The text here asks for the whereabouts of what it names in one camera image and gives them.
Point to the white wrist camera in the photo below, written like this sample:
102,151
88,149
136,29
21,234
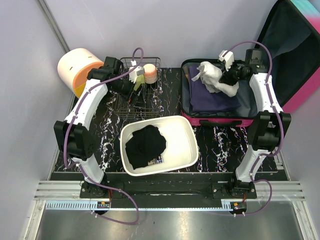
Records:
227,58
137,72

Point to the pink teal cartoon suitcase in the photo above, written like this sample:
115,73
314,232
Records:
291,35

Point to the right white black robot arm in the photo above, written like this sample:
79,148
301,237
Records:
269,126

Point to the purple garment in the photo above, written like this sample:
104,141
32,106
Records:
202,101

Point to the black object in basket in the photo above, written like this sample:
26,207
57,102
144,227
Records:
137,97

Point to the white rectangular tray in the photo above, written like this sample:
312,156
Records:
181,145

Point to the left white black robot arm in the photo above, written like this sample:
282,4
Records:
72,134

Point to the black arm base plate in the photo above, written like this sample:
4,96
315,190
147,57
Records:
211,184

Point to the black garment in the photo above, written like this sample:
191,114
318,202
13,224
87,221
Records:
146,147

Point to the pink ribbed cup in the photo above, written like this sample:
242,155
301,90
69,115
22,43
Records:
150,73

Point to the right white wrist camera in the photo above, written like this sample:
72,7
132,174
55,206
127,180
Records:
227,58

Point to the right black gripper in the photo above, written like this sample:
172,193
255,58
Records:
225,77

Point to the white towel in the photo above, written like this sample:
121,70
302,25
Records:
210,75

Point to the aluminium frame rail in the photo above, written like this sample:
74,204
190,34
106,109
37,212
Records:
66,196

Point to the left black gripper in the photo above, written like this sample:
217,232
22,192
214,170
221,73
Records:
131,88

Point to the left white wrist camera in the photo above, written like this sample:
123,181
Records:
137,72

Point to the yellow faceted cup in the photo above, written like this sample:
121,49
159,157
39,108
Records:
138,82

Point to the black wire basket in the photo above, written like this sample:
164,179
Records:
152,98

